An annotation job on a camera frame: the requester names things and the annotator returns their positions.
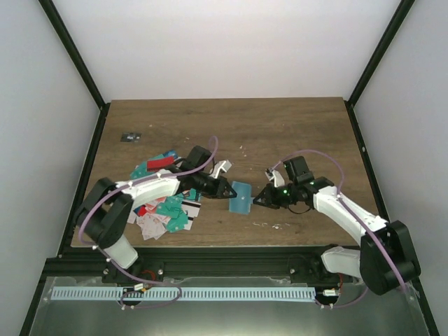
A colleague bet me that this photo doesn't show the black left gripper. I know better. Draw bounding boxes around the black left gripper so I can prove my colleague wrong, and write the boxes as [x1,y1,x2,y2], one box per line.
[192,171,237,199]

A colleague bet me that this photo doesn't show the blue card holder wallet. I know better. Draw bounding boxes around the blue card holder wallet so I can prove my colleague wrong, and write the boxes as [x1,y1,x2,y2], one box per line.
[229,181,253,215]

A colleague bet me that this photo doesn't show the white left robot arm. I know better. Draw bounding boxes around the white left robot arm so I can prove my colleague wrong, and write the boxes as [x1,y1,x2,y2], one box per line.
[74,146,237,283]

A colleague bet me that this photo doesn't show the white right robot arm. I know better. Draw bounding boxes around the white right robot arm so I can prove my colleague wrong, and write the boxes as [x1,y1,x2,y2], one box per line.
[230,156,421,295]

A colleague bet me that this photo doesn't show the white magnetic stripe card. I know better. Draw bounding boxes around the white magnetic stripe card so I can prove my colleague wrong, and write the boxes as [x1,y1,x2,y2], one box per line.
[181,200,201,221]

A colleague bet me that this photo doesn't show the teal card pile bottom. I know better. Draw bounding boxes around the teal card pile bottom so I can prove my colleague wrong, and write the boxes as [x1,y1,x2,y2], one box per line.
[165,207,192,233]

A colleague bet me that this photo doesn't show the red card on pile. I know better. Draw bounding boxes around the red card on pile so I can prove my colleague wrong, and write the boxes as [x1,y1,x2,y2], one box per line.
[146,156,174,172]

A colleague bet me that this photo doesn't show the white floral card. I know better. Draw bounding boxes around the white floral card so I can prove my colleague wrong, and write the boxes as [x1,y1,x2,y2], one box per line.
[136,214,167,240]

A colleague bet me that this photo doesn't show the black VIP card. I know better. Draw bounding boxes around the black VIP card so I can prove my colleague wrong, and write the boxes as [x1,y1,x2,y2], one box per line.
[120,132,141,143]

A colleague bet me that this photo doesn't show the metal front plate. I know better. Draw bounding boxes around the metal front plate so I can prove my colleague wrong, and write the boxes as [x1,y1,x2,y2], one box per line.
[29,278,430,335]

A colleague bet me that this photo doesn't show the light blue slotted strip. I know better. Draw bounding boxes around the light blue slotted strip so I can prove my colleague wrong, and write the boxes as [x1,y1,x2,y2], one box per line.
[50,286,316,302]

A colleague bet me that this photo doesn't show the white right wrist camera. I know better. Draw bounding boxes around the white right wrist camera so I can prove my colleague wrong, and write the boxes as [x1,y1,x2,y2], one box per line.
[265,169,285,188]

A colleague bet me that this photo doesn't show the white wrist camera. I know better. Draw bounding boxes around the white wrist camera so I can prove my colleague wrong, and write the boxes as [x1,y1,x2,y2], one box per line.
[210,160,232,179]
[265,169,285,188]

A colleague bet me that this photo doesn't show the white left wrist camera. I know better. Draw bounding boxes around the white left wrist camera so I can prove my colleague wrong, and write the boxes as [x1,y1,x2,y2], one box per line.
[210,160,232,179]

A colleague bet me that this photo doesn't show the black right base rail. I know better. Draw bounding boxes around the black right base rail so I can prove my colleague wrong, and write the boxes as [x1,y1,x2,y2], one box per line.
[344,101,389,220]

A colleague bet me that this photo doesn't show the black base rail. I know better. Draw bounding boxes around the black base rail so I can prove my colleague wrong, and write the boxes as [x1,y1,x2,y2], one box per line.
[57,103,111,258]
[344,101,389,220]

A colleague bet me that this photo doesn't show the black front mounting rail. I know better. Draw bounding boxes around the black front mounting rail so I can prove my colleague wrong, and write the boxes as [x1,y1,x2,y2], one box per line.
[42,246,351,286]

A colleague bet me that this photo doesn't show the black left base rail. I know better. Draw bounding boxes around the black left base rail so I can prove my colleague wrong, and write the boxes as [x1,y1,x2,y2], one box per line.
[57,103,111,258]

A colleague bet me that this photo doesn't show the black right frame post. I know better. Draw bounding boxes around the black right frame post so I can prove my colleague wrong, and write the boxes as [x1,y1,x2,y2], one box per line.
[345,0,415,109]

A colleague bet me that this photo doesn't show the black frame post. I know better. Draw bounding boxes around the black frame post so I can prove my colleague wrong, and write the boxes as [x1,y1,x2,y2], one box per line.
[345,0,415,109]
[38,0,106,110]

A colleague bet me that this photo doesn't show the black left frame post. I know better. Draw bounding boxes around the black left frame post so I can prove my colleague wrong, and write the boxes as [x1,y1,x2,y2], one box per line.
[38,0,106,110]

